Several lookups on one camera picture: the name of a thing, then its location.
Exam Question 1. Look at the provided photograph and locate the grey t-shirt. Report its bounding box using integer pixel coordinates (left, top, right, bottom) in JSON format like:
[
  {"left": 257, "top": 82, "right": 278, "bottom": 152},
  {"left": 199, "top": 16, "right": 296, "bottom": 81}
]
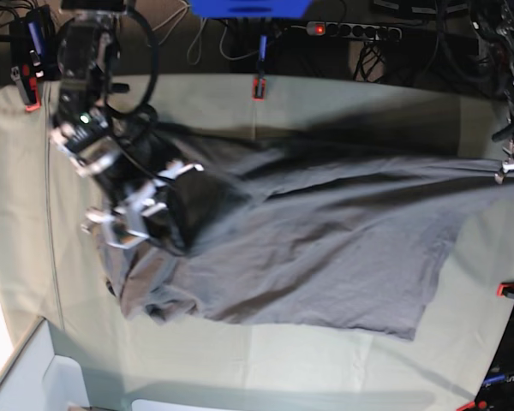
[{"left": 93, "top": 136, "right": 514, "bottom": 340}]

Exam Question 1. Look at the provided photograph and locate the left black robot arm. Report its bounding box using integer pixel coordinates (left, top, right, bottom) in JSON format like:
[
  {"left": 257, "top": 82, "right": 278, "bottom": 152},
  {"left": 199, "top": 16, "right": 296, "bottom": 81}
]
[{"left": 436, "top": 1, "right": 514, "bottom": 160}]

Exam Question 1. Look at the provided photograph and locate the blue plastic mount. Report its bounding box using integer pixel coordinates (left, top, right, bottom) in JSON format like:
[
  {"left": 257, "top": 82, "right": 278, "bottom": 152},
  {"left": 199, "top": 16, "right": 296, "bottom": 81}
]
[{"left": 188, "top": 0, "right": 312, "bottom": 19}]

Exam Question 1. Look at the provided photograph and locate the red black clamp far left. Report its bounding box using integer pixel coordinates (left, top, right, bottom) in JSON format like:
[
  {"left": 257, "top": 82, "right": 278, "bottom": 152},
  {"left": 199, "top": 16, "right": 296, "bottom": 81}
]
[{"left": 10, "top": 46, "right": 44, "bottom": 112}]

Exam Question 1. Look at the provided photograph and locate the grey looped cable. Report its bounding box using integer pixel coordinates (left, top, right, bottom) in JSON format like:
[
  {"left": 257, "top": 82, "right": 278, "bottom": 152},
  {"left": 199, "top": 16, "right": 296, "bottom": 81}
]
[{"left": 149, "top": 0, "right": 262, "bottom": 66}]

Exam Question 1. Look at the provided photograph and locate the black power strip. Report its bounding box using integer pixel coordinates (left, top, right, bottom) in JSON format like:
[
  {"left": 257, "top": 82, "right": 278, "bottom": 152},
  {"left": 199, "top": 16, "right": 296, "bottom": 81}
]
[{"left": 303, "top": 21, "right": 403, "bottom": 42}]

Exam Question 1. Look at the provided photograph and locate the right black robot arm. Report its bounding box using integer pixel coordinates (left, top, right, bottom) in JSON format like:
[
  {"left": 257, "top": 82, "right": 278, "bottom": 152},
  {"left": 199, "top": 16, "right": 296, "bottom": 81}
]
[{"left": 50, "top": 1, "right": 170, "bottom": 205}]

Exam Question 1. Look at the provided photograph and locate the white storage bin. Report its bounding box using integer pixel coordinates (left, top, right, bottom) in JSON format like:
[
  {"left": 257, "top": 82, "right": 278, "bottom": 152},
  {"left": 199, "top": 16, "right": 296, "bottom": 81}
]
[{"left": 0, "top": 317, "right": 91, "bottom": 411}]

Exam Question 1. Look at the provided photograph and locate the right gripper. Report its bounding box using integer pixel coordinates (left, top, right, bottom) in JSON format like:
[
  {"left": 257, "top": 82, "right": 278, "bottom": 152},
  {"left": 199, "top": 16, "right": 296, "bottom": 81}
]
[{"left": 50, "top": 109, "right": 163, "bottom": 201}]

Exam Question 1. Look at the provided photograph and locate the red black clamp centre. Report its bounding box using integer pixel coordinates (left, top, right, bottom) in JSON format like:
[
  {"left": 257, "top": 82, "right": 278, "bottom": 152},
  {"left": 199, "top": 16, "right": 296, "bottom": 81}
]
[{"left": 252, "top": 34, "right": 267, "bottom": 101}]

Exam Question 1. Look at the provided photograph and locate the red clamp bottom right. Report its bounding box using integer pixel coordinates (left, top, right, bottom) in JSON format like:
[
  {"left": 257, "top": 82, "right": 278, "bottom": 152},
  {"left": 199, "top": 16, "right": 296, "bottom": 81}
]
[{"left": 456, "top": 400, "right": 489, "bottom": 411}]

